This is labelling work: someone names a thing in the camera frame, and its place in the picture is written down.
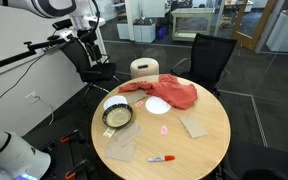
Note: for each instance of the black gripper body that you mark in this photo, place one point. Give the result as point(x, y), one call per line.
point(88, 37)

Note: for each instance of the small yellowish tag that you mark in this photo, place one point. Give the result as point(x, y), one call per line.
point(109, 132)

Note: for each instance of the white paper towel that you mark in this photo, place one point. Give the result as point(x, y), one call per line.
point(128, 134)

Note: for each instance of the white wall outlet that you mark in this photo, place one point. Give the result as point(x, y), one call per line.
point(32, 97)

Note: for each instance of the wooden door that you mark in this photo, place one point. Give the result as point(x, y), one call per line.
point(254, 33)

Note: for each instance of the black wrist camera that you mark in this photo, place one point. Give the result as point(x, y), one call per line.
point(62, 24)

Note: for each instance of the beige cylindrical stool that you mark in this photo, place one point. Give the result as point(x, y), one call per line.
point(144, 68)

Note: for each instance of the white round plate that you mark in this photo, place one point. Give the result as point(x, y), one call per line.
point(114, 101)
point(157, 105)

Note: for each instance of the pink sticky note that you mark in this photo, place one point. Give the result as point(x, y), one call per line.
point(139, 104)

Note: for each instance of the black mesh office chair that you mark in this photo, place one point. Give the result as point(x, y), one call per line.
point(209, 56)

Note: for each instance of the blue bin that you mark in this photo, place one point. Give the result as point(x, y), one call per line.
point(161, 33)

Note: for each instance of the dark office chair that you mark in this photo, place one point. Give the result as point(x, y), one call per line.
point(264, 163)

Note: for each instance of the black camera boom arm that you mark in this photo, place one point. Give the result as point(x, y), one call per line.
point(14, 58)

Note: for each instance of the beige utility cart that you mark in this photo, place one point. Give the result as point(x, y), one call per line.
point(192, 15)

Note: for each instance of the white box cabinet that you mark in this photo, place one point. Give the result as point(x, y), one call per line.
point(287, 31)

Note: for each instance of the grey marker with red cap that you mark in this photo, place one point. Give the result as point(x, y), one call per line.
point(159, 159)

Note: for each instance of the small pink rectangular piece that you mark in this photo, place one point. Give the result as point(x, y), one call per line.
point(164, 130)

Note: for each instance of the white low cabinet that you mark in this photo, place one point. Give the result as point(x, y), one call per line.
point(144, 32)

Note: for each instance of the red cloth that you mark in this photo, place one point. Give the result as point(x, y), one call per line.
point(174, 93)

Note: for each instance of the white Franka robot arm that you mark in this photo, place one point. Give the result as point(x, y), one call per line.
point(20, 156)

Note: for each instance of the black orange clamp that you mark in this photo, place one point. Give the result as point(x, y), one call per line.
point(70, 136)
point(77, 168)

